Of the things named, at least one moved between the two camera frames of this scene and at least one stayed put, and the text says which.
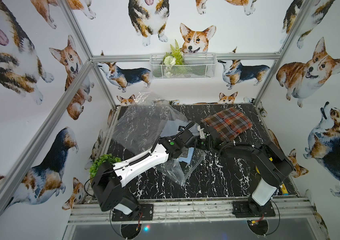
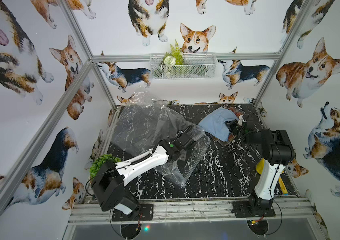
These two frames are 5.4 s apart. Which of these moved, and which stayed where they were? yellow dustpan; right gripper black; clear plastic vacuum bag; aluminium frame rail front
Moved: right gripper black
Stayed: clear plastic vacuum bag; yellow dustpan; aluminium frame rail front
